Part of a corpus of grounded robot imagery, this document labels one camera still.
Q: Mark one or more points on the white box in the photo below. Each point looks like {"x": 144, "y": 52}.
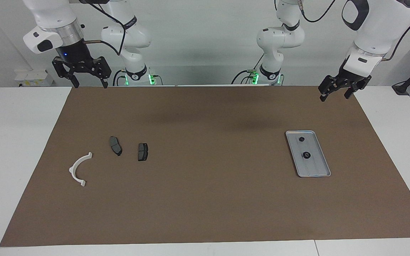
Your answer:
{"x": 34, "y": 78}

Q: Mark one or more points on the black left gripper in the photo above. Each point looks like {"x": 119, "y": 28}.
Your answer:
{"x": 351, "y": 78}

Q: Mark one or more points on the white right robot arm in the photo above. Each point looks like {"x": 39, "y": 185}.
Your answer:
{"x": 52, "y": 14}

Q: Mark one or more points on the white curved plastic bracket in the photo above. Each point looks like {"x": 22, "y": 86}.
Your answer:
{"x": 72, "y": 170}

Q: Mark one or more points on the silver metal tray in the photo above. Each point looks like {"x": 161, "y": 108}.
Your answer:
{"x": 313, "y": 167}

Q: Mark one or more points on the brown table mat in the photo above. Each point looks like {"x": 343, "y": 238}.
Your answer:
{"x": 208, "y": 177}

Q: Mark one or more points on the dark grey rectangular brake pad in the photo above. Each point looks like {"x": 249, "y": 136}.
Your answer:
{"x": 143, "y": 152}

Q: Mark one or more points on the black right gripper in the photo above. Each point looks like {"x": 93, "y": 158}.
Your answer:
{"x": 75, "y": 53}

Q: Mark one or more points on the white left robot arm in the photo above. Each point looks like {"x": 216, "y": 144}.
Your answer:
{"x": 379, "y": 25}

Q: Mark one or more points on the dark grey curved brake pad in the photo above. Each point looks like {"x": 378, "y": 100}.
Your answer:
{"x": 115, "y": 145}

